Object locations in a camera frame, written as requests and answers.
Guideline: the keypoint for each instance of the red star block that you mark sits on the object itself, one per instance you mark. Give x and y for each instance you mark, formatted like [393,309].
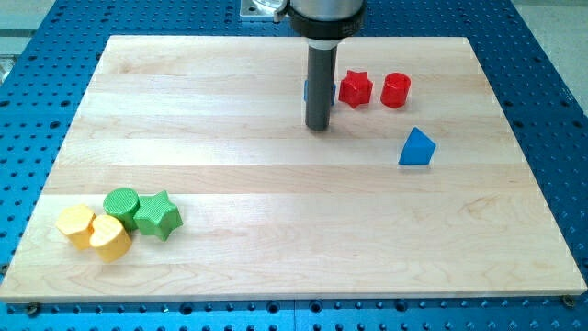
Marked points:
[355,89]

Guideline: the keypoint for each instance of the yellow heart block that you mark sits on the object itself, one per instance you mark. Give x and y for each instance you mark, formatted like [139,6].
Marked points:
[109,239]

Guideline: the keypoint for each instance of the yellow hexagon block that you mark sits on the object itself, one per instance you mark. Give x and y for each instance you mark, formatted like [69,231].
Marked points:
[75,223]

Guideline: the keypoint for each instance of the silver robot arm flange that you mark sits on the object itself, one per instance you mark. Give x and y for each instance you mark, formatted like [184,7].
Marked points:
[323,19]

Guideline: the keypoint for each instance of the red cylinder block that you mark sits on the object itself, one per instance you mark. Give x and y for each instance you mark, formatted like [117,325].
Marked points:
[395,90]

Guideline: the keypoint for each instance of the wooden board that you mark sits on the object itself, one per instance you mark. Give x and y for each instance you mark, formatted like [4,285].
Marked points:
[273,211]

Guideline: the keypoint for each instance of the green star block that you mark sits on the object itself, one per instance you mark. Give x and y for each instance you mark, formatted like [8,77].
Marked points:
[157,215]

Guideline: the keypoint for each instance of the blue triangle block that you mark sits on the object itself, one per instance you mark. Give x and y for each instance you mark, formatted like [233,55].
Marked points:
[418,149]

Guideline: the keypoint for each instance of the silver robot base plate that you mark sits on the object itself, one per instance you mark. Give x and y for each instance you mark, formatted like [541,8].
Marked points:
[262,9]

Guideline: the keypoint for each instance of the green cylinder block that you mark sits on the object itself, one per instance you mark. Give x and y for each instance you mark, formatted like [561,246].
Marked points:
[122,203]

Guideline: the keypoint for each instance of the blue block behind rod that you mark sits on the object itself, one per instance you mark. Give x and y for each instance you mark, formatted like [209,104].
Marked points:
[306,89]

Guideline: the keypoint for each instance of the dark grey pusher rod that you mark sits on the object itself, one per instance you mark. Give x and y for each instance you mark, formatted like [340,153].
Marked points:
[320,83]

